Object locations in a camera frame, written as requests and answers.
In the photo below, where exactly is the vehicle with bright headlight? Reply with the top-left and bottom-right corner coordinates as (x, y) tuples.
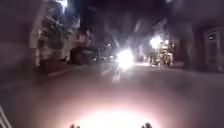
(114, 48), (136, 72)

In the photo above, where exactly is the dark parked vehicle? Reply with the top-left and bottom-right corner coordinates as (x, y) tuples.
(68, 44), (98, 66)

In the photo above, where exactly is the dark asphalt road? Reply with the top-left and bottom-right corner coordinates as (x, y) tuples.
(0, 62), (224, 128)

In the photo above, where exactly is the street lamp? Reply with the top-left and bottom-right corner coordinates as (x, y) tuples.
(149, 34), (164, 50)

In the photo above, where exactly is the pale building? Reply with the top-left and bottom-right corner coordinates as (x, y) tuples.
(0, 0), (82, 69)

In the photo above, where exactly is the dark building with door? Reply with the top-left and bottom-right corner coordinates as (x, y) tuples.
(166, 0), (224, 74)

